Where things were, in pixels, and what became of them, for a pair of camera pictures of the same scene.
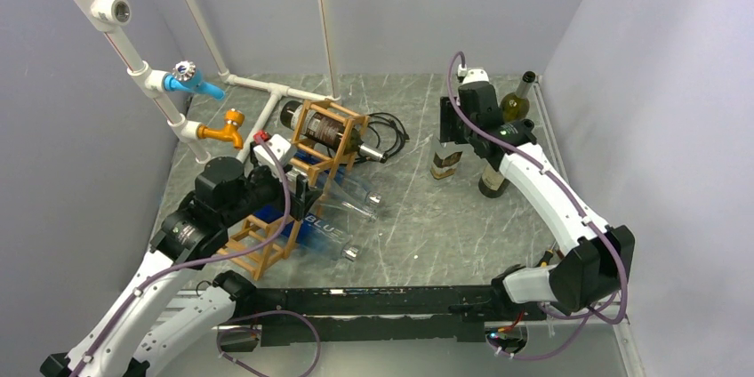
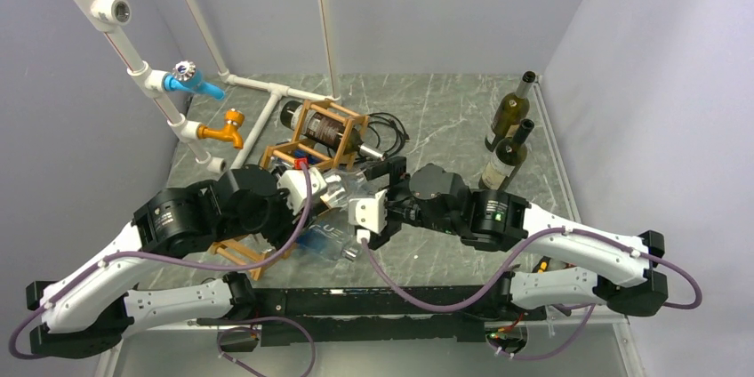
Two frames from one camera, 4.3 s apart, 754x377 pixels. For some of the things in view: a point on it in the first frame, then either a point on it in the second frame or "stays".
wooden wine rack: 322,142 stays
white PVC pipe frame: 102,11 stays
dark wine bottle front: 329,129 stays
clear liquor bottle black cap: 445,166 to 342,186
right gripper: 449,132 to 397,168
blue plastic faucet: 185,76 stays
